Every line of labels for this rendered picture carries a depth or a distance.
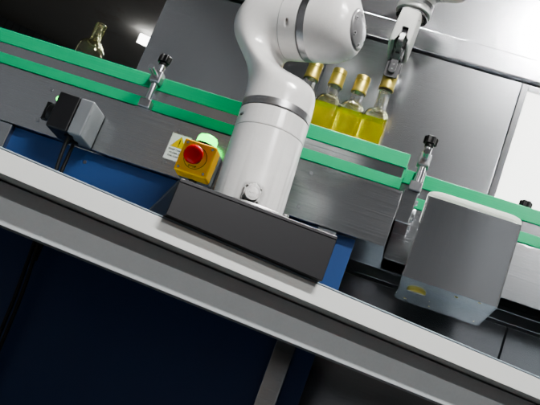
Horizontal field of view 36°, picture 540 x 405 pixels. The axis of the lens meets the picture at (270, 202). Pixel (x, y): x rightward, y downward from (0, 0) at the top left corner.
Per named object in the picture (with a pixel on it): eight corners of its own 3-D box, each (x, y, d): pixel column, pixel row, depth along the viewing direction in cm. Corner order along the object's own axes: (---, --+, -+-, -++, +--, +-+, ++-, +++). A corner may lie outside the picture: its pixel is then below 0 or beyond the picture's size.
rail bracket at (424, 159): (416, 209, 180) (433, 157, 183) (423, 185, 164) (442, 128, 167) (402, 204, 180) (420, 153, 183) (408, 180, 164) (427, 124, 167)
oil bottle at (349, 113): (336, 194, 189) (366, 111, 194) (336, 186, 184) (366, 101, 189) (312, 186, 190) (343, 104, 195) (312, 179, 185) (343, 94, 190)
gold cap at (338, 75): (341, 92, 195) (347, 75, 196) (341, 86, 192) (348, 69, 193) (327, 87, 196) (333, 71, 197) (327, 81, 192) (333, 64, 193)
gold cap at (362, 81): (365, 99, 194) (371, 82, 195) (365, 92, 191) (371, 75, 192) (350, 95, 195) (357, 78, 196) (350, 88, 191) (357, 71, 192)
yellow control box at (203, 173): (210, 191, 173) (222, 159, 175) (203, 180, 166) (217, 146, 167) (178, 181, 174) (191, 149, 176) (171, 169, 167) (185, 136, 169)
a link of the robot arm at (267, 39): (293, 105, 133) (332, -23, 139) (195, 96, 141) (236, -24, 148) (318, 137, 143) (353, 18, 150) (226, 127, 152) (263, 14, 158)
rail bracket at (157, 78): (153, 115, 181) (176, 61, 184) (145, 101, 174) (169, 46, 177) (136, 109, 181) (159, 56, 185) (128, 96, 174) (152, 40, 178)
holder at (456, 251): (473, 329, 170) (495, 259, 173) (497, 308, 143) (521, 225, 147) (392, 302, 173) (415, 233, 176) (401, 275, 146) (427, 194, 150)
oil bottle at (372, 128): (360, 202, 188) (390, 118, 193) (361, 194, 183) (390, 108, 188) (337, 194, 189) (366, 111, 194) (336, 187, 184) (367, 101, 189)
